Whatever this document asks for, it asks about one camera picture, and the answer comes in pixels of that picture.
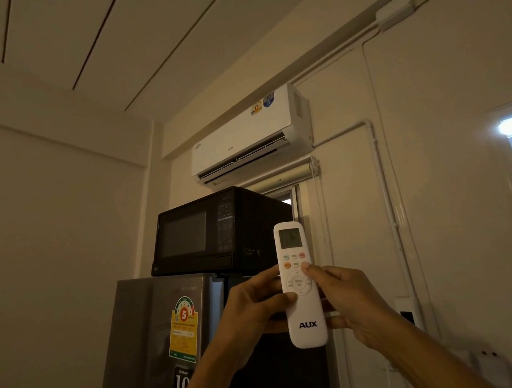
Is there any white air conditioner remote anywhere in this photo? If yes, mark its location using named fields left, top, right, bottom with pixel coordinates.
left=272, top=218, right=330, bottom=352

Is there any grey refrigerator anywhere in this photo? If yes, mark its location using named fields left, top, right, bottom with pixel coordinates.
left=79, top=257, right=341, bottom=388

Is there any white thin wall cable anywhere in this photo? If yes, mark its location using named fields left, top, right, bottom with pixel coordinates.
left=359, top=23, right=441, bottom=342

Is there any rolled window blind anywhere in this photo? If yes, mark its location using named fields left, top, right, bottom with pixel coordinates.
left=239, top=155, right=322, bottom=197

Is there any person's right hand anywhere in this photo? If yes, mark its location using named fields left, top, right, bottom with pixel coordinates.
left=300, top=252, right=405, bottom=357

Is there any white wall socket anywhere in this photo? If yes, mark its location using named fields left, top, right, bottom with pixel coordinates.
left=468, top=345, right=512, bottom=388

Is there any white wall conduit pipe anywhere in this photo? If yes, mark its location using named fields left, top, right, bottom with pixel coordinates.
left=310, top=115, right=426, bottom=342

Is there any person's right forearm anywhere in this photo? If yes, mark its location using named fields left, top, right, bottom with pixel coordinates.
left=356, top=305, right=497, bottom=388

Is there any person's left forearm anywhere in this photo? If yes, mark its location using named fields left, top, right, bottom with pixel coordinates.
left=160, top=339, right=265, bottom=388

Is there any yellow green energy label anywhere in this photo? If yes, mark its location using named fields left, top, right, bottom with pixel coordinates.
left=162, top=294, right=205, bottom=366

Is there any white junction box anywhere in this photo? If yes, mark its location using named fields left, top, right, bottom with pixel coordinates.
left=373, top=0, right=418, bottom=33

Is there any black microwave oven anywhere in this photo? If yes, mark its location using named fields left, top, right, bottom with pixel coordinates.
left=142, top=179, right=300, bottom=287

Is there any white wall air conditioner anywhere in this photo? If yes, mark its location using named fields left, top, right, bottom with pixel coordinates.
left=182, top=81, right=318, bottom=189

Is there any person's left hand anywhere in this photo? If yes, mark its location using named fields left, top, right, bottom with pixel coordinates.
left=207, top=262, right=307, bottom=375

